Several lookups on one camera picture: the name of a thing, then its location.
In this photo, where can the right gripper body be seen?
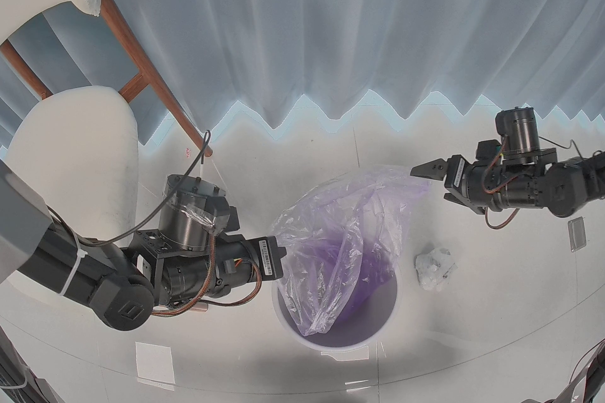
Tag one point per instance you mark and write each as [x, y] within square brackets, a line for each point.
[477, 188]

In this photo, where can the cream chair with wooden legs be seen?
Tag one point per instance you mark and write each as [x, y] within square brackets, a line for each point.
[80, 155]

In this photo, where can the purple plastic bag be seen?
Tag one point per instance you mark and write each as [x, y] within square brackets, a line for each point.
[331, 226]

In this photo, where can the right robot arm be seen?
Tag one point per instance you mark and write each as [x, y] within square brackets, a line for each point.
[576, 184]

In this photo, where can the pale blue curtain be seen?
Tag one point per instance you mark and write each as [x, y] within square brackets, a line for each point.
[378, 14]

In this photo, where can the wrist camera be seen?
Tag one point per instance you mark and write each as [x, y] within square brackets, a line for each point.
[484, 151]
[231, 217]

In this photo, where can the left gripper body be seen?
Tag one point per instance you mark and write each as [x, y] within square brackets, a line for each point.
[272, 257]

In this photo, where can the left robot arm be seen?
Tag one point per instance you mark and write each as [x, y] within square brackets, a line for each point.
[94, 269]

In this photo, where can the white trash bin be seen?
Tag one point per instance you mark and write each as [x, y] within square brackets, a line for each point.
[378, 311]

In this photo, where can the white paper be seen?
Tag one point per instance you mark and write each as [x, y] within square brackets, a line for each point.
[435, 269]

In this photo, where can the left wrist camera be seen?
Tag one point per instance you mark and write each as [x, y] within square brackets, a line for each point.
[231, 217]

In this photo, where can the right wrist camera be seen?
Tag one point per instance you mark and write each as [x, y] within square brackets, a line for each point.
[484, 151]

